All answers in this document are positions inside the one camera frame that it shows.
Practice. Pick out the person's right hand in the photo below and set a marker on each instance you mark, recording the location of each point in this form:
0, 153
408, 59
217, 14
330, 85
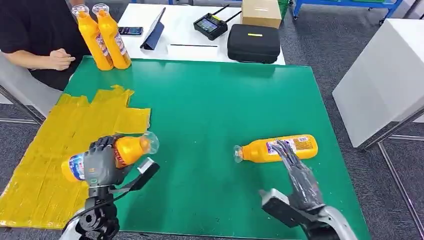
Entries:
61, 59

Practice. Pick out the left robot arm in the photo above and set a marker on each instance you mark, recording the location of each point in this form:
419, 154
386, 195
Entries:
96, 218

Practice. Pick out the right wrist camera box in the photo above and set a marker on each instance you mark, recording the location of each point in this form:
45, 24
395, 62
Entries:
280, 207

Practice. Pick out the white desk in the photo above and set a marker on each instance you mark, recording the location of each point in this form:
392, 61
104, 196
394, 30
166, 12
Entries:
185, 16

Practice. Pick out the green table mat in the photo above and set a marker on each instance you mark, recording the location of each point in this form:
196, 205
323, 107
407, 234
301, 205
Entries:
215, 109

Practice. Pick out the green crate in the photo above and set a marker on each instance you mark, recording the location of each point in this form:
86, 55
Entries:
284, 8

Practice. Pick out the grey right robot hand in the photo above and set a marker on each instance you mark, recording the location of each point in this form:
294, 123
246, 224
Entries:
303, 185

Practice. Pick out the thin black stylus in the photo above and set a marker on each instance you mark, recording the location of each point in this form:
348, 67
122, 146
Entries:
194, 45

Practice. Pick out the black smartphone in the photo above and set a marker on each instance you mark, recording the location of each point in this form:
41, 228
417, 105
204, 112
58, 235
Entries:
130, 30

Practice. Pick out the white table with metal legs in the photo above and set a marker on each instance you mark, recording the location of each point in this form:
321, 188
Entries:
20, 89
381, 82

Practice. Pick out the tablet with blue cover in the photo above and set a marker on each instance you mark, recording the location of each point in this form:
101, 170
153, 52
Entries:
154, 34

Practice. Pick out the yellow plastic sheet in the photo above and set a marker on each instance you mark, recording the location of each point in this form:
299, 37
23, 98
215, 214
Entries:
59, 142

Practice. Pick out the black zippered carry case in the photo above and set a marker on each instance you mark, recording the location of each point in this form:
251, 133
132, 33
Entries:
253, 44

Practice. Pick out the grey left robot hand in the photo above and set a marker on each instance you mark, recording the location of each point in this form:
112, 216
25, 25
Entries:
99, 165

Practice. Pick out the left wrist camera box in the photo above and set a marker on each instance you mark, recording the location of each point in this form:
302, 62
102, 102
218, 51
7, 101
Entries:
147, 174

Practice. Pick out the blue metal cart frame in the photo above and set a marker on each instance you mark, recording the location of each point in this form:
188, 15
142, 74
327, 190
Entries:
348, 3

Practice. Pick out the black remote controller with antennas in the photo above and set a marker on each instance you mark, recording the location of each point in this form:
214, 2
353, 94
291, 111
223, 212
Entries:
209, 26

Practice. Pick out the person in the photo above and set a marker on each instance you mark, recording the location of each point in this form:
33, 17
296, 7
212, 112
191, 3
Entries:
33, 26

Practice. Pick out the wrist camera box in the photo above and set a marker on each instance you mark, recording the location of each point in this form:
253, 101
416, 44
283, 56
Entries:
147, 174
280, 207

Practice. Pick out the brown cardboard box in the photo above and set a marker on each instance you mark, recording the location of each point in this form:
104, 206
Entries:
261, 13

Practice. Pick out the orange drink bottle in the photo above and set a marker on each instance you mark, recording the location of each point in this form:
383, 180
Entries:
130, 150
91, 39
112, 36
258, 150

